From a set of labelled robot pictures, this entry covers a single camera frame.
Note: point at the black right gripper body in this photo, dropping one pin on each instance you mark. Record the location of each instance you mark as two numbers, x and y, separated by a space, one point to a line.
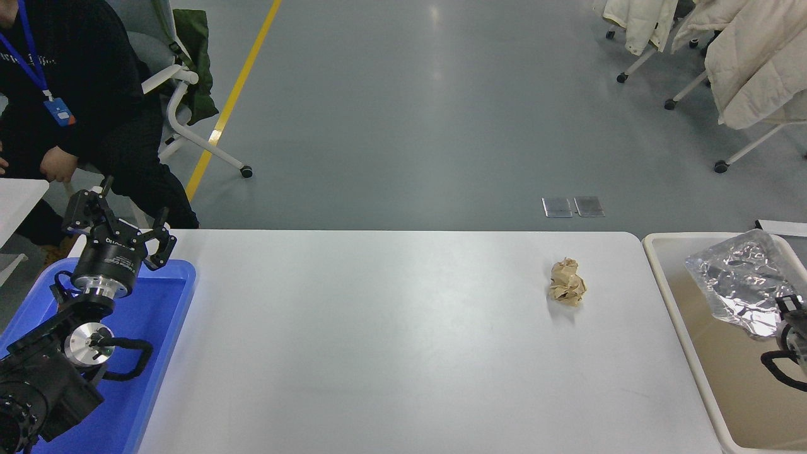
795 316

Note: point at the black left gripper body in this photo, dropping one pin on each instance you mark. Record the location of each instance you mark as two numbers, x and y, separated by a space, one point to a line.
110 258

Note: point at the silver foil tray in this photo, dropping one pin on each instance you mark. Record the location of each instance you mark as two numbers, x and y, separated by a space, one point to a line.
737 277

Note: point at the tan paper ball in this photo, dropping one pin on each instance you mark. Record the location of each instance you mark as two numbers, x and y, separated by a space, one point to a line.
567 284

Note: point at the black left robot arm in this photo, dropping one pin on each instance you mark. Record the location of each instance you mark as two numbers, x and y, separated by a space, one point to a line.
38 378

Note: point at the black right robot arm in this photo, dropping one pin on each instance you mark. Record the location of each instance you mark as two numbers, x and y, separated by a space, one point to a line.
788 334

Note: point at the person's left hand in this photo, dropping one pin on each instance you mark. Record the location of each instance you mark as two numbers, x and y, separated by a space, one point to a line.
60 165

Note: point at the tan work boot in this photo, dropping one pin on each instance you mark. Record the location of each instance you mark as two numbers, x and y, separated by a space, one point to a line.
57 252

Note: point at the white flat bar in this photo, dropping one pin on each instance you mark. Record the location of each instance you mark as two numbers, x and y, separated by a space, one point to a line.
775 226

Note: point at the blue plastic tray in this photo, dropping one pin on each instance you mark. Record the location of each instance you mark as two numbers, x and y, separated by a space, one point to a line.
157 328

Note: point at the small white side table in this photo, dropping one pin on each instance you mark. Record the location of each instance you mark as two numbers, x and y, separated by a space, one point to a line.
19 202

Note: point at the large pale plastic bin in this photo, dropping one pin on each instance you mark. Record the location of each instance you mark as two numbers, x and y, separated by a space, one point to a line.
725 391

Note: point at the grey white office chair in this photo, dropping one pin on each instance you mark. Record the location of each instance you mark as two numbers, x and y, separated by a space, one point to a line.
176 110

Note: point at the person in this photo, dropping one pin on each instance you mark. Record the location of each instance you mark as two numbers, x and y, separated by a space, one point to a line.
82 63

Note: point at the white rolling chair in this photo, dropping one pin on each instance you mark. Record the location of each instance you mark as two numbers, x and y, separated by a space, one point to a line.
687 88
637 63
750 148

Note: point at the dark green jacket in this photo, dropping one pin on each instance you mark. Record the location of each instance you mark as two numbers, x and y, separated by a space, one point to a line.
198 63

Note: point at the silver floor plate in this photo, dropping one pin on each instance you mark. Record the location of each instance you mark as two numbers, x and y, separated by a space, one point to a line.
557 207
589 207

